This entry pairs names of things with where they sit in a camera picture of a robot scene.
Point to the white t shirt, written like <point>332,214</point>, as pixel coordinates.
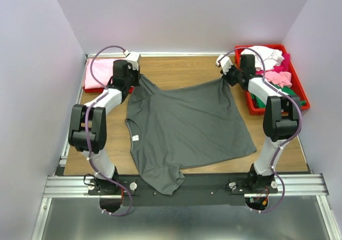
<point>271,57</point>

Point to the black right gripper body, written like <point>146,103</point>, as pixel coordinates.
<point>232,76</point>

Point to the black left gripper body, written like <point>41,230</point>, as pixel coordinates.
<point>133,78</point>

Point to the red plastic bin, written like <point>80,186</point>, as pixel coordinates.
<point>296,84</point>

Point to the green t shirt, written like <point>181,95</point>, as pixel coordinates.
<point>285,89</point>

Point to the magenta t shirt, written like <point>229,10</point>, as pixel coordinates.
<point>284,66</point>

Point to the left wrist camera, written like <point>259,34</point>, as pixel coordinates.
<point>133,58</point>

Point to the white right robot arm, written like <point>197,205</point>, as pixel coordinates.
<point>281,121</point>

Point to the grey t shirt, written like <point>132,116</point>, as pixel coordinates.
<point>172,130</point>

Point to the folded red t shirt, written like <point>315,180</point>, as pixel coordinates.
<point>100,90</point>

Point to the light pink t shirt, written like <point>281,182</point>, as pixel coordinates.
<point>281,79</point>

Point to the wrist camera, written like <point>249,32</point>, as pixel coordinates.
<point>133,58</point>
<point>225,63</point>

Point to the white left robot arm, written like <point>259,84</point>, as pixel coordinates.
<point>88,126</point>

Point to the folded pink t shirt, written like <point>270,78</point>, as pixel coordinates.
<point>102,70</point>

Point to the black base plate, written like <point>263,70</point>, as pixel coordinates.
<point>236,189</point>

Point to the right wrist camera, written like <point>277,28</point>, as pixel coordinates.
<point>225,63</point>

